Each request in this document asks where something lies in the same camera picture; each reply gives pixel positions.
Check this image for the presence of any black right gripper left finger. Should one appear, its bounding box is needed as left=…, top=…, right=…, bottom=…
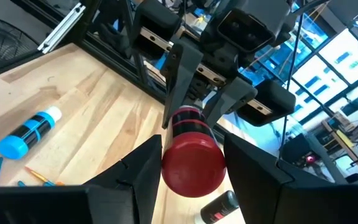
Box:
left=0, top=134, right=163, bottom=224

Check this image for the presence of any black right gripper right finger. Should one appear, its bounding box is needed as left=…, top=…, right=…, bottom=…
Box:
left=224, top=132, right=358, bottom=224

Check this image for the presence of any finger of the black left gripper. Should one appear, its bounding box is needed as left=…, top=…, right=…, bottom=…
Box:
left=201, top=76, right=259, bottom=129
left=162, top=39, right=204, bottom=130

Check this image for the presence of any black paint bottle white cap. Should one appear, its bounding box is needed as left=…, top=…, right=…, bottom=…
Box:
left=194, top=190, right=240, bottom=224

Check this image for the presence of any red paint bottle white cap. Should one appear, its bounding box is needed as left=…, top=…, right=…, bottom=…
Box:
left=161, top=105, right=227, bottom=198

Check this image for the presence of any blue paint bottle white cap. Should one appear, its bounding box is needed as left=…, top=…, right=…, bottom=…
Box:
left=0, top=105, right=63, bottom=161

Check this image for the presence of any cluttered wooden workbench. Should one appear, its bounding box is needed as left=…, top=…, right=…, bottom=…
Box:
left=320, top=111, right=358, bottom=184

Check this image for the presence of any black left wrist camera cable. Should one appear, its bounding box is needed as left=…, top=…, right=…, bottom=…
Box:
left=278, top=0, right=306, bottom=162

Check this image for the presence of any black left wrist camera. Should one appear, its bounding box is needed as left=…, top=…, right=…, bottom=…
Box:
left=208, top=0, right=291, bottom=54

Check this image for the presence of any black wire mesh fan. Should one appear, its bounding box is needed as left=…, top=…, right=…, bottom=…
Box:
left=0, top=14, right=40, bottom=74

